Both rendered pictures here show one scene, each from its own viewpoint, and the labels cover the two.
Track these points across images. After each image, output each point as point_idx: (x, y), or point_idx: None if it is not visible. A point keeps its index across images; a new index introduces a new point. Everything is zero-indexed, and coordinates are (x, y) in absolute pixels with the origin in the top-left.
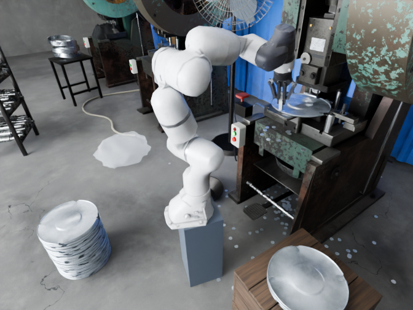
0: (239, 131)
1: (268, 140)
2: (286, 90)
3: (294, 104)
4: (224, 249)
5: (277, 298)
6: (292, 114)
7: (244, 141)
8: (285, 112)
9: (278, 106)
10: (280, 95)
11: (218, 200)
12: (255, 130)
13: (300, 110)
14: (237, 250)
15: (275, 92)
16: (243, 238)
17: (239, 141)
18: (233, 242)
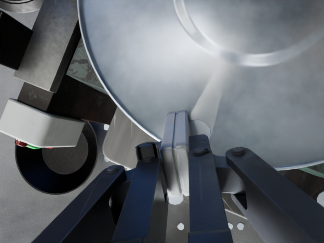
0: (45, 147)
1: (179, 203)
2: (221, 193)
3: (233, 21)
4: (166, 242)
5: None
6: (267, 147)
7: (79, 122)
8: (217, 144)
9: (148, 90)
10: (161, 164)
11: (98, 146)
12: (87, 85)
13: (288, 69)
14: (185, 231)
15: (110, 224)
16: (182, 205)
17: (66, 145)
18: (172, 220)
